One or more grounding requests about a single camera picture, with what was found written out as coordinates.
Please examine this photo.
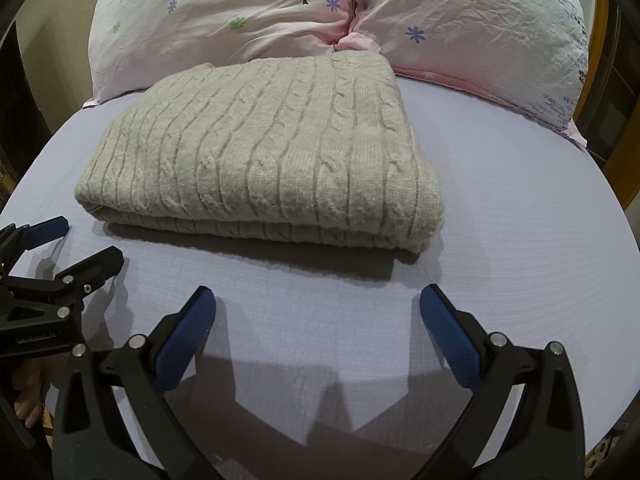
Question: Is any person's left hand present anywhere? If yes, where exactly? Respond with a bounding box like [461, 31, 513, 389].
[13, 359, 46, 427]

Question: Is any lavender bed sheet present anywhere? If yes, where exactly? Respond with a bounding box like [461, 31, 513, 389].
[0, 76, 630, 480]

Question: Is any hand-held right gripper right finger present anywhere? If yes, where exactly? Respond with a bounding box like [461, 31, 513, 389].
[419, 283, 587, 480]

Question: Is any dark wooden cabinet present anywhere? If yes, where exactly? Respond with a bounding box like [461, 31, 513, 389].
[0, 19, 32, 183]

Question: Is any beige cable knit sweater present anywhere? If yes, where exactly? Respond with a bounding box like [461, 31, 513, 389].
[74, 51, 447, 255]

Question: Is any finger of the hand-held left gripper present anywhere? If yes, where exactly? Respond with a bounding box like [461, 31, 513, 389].
[0, 215, 70, 285]
[0, 245, 125, 322]

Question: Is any wooden headboard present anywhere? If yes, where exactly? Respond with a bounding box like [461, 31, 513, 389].
[572, 0, 640, 201]

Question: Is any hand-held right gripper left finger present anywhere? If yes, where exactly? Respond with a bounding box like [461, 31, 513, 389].
[52, 285, 217, 480]

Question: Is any pink floral pillow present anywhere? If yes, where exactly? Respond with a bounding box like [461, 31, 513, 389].
[334, 0, 590, 150]
[82, 0, 362, 108]

